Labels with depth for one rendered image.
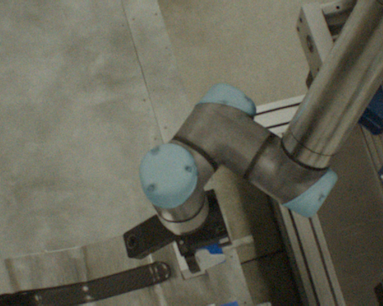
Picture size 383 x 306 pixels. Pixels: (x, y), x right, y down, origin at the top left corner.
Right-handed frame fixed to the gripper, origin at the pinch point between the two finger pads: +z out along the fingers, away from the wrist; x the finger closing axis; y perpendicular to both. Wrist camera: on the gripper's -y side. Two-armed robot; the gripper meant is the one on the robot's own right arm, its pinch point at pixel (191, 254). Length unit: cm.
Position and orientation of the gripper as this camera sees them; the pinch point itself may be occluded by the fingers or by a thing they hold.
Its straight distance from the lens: 142.9
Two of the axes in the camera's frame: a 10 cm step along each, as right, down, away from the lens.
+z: 1.6, 4.1, 9.0
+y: 9.5, -3.1, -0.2
